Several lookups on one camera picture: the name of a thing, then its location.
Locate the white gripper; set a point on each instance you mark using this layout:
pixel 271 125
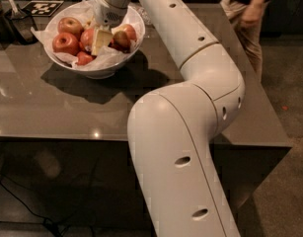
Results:
pixel 105 12

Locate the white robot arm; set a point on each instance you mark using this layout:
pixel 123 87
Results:
pixel 169 129

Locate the red apple under right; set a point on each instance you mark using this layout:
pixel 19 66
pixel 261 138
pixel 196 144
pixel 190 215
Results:
pixel 118 47

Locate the large red stickered apple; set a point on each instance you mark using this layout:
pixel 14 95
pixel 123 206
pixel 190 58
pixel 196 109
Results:
pixel 86 39

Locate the small red apple front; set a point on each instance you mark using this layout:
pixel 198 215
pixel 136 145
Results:
pixel 84 58

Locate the white ceramic bowl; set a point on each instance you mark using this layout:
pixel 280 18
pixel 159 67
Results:
pixel 134 20

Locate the red apple back left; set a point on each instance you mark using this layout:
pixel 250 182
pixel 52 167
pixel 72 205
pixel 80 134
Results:
pixel 70 25

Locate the red apple front left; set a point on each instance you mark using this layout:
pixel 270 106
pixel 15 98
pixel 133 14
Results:
pixel 66 43

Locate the clear plastic water bottle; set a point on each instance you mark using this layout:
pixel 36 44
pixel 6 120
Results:
pixel 142 12

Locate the white crumpled paper liner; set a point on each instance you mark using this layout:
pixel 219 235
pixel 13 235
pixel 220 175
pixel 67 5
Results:
pixel 105 58

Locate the black white fiducial marker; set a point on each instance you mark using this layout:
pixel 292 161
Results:
pixel 42 8

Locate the person in khaki trousers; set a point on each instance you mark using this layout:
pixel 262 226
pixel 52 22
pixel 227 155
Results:
pixel 246 18

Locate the dark scoop with white handle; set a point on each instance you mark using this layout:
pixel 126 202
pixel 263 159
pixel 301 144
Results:
pixel 21 23

